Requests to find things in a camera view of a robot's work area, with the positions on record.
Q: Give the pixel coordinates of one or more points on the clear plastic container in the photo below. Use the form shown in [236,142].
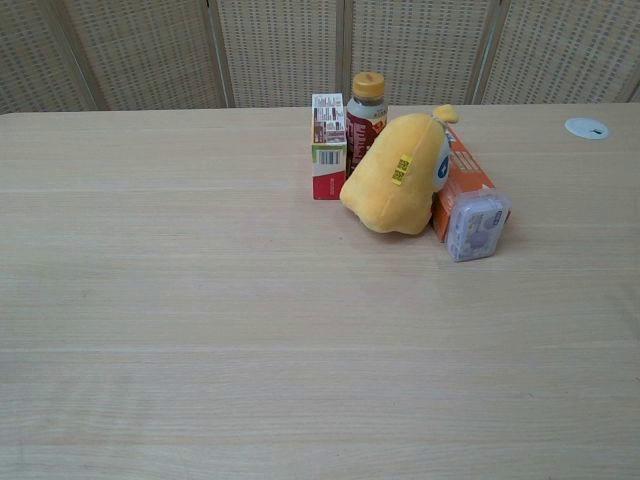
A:
[476,228]

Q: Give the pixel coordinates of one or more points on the orange cardboard box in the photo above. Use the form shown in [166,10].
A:
[467,170]

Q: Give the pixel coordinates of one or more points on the red green white carton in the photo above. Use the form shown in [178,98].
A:
[328,150]

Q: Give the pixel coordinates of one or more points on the yellow plush toy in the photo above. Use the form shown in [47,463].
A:
[392,175]

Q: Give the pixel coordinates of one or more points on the brown drink bottle yellow cap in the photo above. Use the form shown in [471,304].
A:
[363,127]

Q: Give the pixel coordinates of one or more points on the woven rattan folding screen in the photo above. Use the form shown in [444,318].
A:
[320,50]

